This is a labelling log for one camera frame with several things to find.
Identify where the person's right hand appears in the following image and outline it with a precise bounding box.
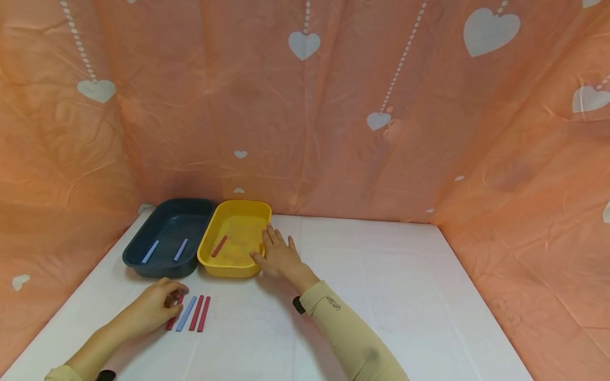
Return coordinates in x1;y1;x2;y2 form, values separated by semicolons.
249;223;320;295

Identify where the yellow plastic tray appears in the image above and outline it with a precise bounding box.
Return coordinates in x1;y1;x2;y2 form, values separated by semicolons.
196;199;273;279

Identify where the person's right forearm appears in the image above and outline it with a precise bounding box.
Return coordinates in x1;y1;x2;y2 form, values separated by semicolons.
299;280;411;381

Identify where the person's left forearm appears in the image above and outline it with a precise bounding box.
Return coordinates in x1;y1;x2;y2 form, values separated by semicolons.
44;316;140;381

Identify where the person's left hand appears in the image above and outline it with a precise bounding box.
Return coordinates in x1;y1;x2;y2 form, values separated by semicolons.
124;277;191;338

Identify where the dark blue plastic tray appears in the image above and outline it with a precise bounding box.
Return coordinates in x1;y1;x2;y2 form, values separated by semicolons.
122;198;216;279

